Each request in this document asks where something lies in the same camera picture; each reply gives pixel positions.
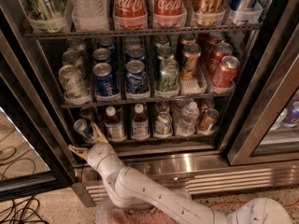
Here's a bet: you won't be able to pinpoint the clear water bottle bottom shelf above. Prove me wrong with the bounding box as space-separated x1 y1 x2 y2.
176 102 199 136

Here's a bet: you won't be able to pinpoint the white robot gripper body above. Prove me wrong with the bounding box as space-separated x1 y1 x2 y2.
87 143 117 172

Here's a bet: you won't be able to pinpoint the blue pepsi can front left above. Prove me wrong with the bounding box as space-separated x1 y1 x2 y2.
93 63 119 97

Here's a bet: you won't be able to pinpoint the red coke can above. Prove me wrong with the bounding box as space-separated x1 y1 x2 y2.
206 42 233 77
212 56 240 88

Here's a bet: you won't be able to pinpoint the copper can bottom shelf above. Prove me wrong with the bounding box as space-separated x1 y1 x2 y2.
199 108 219 133

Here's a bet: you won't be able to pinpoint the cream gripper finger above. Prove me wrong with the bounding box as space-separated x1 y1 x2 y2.
68 145 89 160
91 122 107 144

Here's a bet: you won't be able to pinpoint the red coke can front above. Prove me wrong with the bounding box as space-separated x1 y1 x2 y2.
212 56 240 88

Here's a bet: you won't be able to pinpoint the brown tea bottle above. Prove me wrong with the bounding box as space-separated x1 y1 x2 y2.
132 104 150 140
105 106 126 142

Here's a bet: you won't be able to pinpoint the orange power cable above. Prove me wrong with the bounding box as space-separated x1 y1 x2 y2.
209 200 299 211

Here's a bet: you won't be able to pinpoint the blue can behind right door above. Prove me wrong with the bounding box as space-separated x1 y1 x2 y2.
282 99 299 127

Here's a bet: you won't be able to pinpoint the blue silver redbull can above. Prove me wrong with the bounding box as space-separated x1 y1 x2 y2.
73 119 93 140

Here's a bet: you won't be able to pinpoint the red coke can middle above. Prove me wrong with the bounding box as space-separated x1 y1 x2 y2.
206 42 233 77

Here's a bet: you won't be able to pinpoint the open glass fridge door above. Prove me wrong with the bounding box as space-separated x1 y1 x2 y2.
0 78 74 202

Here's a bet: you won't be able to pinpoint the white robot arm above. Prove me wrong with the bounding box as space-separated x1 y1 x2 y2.
69 119 292 224

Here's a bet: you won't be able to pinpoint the closed right fridge door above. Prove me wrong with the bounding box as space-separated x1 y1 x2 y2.
222 0 299 166

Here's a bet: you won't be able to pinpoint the green can front middle shelf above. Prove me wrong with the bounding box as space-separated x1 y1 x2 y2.
157 59 178 92

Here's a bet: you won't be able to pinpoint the silver green can bottom shelf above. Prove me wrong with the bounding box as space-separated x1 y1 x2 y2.
154 112 173 136

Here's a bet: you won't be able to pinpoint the clear water bottle top shelf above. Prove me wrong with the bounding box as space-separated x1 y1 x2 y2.
71 0 106 31

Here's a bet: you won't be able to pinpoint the clear water bottle shelf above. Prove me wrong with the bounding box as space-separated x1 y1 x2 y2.
176 102 199 136
71 0 106 31

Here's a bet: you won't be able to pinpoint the blue pepsi can front right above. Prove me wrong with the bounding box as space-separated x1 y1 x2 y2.
125 60 149 94

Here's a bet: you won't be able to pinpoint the gold tall can top shelf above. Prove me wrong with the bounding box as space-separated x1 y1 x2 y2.
189 0 223 26

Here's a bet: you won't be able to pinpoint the green tall can top shelf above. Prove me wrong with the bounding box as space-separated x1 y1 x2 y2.
26 0 68 21

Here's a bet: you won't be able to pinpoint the clear plastic bin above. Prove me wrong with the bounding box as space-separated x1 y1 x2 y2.
96 199 178 224

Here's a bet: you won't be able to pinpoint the blue pepsi can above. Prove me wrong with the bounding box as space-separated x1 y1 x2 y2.
125 60 149 94
93 63 119 97

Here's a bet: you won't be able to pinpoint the black cables on floor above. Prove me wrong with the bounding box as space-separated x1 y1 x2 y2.
0 196 50 224

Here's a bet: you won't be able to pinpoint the brown tea bottle right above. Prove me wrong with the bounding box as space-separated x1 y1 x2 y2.
132 104 150 140

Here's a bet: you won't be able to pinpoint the large coca-cola bottle left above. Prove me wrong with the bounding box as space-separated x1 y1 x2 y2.
114 0 146 18

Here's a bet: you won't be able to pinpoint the gold brown can front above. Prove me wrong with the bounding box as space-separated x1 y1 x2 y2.
180 43 201 80

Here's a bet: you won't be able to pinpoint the white green can front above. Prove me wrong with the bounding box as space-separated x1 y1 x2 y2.
59 64 89 99

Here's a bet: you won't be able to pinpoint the brown tea bottle left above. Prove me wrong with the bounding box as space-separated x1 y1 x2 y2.
105 106 126 142

